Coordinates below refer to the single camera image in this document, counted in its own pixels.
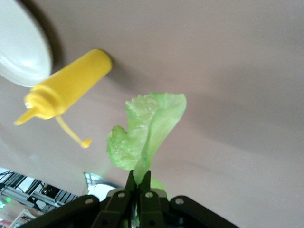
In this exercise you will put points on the yellow mustard squeeze bottle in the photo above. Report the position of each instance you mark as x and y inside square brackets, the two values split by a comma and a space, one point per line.
[71, 76]

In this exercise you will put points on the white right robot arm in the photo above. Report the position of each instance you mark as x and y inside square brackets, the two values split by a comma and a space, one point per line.
[102, 190]

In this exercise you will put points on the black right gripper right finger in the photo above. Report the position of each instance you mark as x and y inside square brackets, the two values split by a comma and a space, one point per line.
[152, 211]

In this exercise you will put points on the beige plate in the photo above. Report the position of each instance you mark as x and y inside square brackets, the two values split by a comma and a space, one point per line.
[19, 42]

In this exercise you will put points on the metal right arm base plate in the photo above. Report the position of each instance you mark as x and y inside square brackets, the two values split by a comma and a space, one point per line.
[88, 180]

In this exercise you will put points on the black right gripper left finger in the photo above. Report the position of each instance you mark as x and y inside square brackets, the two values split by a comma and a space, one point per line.
[114, 209]

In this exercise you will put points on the green lettuce leaf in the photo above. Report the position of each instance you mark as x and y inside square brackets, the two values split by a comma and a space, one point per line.
[152, 123]

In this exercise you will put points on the grey aluminium frame rack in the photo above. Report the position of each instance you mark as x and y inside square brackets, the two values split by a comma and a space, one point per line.
[23, 190]

